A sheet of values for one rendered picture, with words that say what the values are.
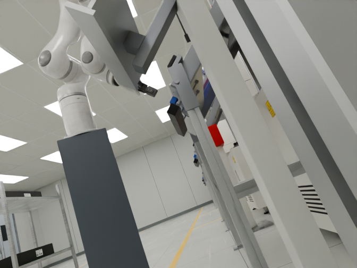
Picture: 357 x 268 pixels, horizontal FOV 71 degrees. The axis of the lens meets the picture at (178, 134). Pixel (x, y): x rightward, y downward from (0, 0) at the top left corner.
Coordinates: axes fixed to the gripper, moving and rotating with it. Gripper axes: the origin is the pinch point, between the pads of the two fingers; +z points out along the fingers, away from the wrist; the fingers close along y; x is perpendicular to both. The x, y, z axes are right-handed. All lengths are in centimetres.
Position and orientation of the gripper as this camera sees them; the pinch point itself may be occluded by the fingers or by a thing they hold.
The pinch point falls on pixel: (151, 91)
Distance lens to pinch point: 101.3
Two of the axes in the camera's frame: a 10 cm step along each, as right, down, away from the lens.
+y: -1.2, -2.3, -9.7
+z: 8.9, 4.1, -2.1
